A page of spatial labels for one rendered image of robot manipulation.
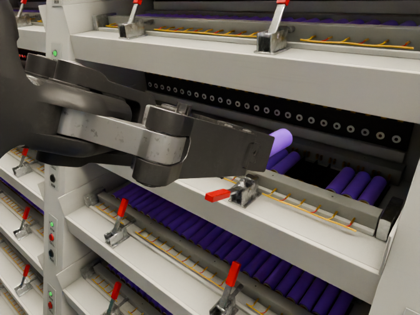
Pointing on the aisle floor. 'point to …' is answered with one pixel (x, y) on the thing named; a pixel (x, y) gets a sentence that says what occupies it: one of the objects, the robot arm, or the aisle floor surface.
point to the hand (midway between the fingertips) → (230, 144)
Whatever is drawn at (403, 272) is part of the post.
